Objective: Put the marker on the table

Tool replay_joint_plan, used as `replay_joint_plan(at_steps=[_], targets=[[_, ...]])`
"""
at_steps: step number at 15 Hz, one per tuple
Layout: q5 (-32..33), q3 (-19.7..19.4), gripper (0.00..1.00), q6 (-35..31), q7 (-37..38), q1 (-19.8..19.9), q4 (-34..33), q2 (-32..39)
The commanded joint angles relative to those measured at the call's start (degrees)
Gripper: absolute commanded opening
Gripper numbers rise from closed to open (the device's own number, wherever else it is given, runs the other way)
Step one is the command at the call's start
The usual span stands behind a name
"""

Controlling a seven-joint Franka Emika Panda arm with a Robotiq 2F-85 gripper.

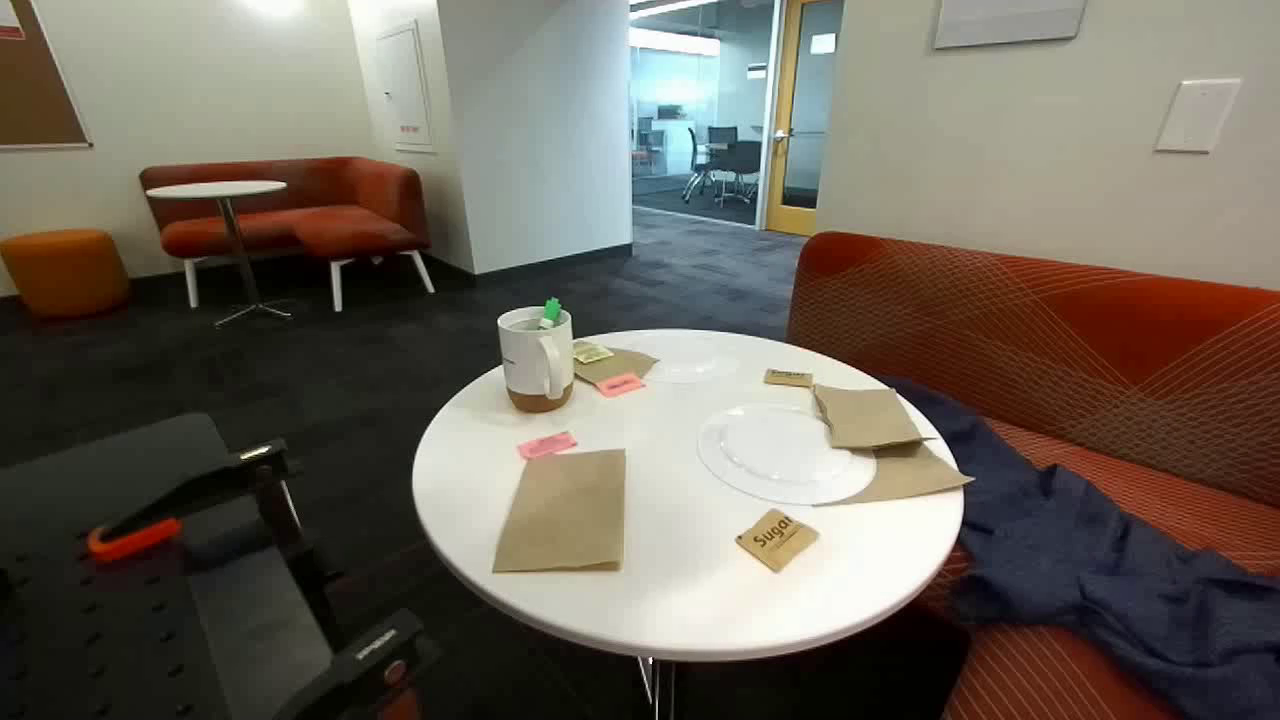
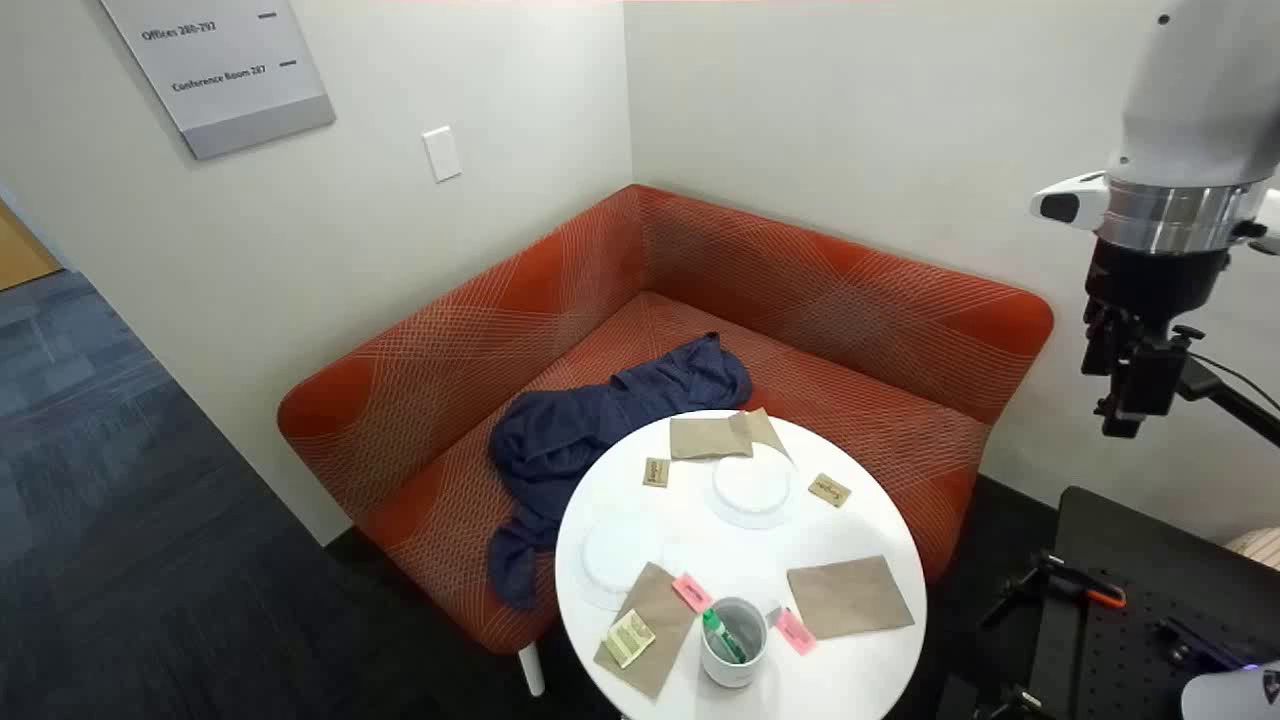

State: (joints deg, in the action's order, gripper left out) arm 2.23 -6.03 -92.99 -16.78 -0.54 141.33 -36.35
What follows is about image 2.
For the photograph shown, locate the yellow-green tea packet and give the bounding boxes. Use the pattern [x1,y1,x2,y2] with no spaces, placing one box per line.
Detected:
[604,607,657,667]

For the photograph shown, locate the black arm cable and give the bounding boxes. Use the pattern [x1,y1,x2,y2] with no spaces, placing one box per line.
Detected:
[1173,347,1280,451]

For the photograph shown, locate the pink sweetener packet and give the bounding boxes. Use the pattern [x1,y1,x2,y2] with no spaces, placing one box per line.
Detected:
[767,607,817,654]
[672,574,712,610]

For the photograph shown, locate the brown napkin right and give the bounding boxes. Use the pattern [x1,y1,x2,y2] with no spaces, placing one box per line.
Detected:
[787,557,911,640]

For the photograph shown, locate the black orange clamp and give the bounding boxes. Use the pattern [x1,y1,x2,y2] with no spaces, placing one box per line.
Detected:
[978,551,1129,629]

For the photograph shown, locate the brown napkin far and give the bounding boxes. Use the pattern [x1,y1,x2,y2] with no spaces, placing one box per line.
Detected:
[666,407,784,458]

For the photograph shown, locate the green Expo marker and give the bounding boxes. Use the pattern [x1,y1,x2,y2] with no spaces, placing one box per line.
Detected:
[704,607,748,662]

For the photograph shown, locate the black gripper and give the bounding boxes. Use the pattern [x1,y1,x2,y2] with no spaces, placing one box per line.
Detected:
[1080,239,1227,440]

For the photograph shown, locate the orange corner sofa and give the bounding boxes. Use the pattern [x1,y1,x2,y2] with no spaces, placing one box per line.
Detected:
[274,184,1053,654]

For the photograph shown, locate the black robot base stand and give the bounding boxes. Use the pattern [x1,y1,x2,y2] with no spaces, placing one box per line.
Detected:
[922,481,1280,720]

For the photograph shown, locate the pink sweetener packet left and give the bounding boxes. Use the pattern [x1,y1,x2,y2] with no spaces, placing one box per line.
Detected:
[672,574,712,610]

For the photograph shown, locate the white plate far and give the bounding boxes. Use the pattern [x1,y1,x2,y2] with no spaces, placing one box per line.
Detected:
[712,455,792,514]

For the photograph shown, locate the pink sweetener packet right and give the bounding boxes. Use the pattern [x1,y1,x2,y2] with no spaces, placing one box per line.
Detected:
[767,607,817,654]

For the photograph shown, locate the navy blue cloth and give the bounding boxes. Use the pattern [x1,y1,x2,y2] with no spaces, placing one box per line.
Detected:
[489,333,751,610]

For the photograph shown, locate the brown napkin under packet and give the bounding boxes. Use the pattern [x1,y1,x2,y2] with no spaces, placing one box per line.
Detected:
[592,565,697,701]

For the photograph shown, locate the brown sugar packet right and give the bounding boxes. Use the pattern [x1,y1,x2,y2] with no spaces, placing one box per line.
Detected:
[806,472,850,506]

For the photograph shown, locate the grey wall sign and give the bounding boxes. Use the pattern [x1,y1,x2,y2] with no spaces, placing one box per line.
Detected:
[94,0,336,160]

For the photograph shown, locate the white plate near sofa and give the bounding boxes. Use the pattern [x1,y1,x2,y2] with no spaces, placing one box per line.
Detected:
[578,521,652,593]

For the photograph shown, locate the round white table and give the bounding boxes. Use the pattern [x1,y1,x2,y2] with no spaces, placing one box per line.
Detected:
[554,413,929,720]

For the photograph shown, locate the brown sugar packet left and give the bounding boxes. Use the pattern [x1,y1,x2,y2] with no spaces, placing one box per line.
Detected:
[644,458,666,487]

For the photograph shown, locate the brown sugar packet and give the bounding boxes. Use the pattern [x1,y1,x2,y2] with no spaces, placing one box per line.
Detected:
[806,472,850,506]
[644,458,666,487]

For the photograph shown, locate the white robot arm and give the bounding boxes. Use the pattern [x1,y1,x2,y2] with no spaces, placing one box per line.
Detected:
[1032,0,1280,440]

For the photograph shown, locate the white paper cup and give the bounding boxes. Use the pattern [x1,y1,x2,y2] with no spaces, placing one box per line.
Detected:
[698,594,767,691]

